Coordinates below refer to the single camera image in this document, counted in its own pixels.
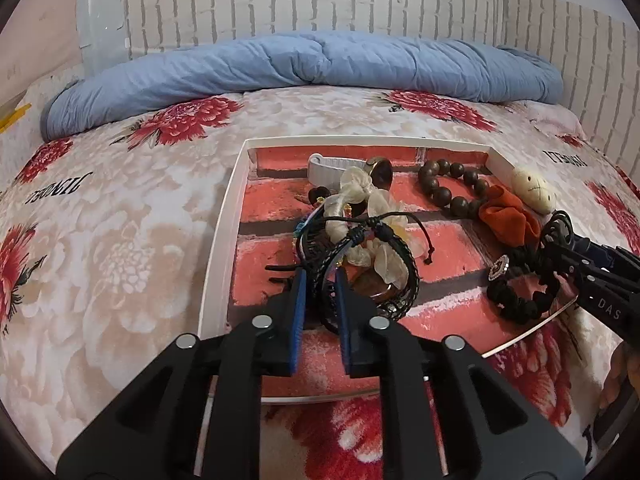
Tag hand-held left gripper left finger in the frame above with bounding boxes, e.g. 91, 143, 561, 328
56, 270, 311, 480

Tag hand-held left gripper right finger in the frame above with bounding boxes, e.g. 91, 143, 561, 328
332, 267, 586, 480

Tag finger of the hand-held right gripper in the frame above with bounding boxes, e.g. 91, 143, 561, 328
545, 254, 601, 297
570, 232, 621, 271

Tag brown glossy stone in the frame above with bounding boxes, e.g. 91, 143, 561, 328
350, 270, 403, 308

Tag black hair claw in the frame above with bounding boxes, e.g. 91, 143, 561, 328
537, 210, 576, 281

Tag black bead bracelet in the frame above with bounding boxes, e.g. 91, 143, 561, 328
486, 255, 563, 323

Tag black braided bracelet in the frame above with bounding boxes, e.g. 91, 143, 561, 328
317, 237, 422, 335

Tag orange scrunchie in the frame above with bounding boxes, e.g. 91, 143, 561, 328
477, 185, 543, 246

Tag cream knitted round hair ornament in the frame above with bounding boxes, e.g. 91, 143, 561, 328
510, 167, 557, 213

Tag black cord bracelet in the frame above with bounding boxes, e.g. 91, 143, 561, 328
265, 212, 436, 281

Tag white tray with brick print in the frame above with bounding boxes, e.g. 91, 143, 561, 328
197, 136, 583, 405

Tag cream organza scrunchie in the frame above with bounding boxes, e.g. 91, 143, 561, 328
324, 167, 411, 286

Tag person's right hand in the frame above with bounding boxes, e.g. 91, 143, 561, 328
597, 342, 640, 411

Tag pink pillow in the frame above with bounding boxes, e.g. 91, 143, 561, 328
530, 102, 583, 136

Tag floral printed blanket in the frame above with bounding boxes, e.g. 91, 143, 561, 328
0, 77, 640, 480

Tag blue rolled quilt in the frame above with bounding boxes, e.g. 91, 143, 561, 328
40, 30, 565, 142

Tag yellow strip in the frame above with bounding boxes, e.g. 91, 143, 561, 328
0, 102, 32, 133

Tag clear plastic sheet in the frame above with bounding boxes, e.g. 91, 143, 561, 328
75, 0, 132, 78

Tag brown wooden bead bracelet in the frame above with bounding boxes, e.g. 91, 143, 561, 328
417, 159, 493, 221

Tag white strap wristwatch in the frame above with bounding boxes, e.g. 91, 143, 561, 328
307, 154, 393, 193

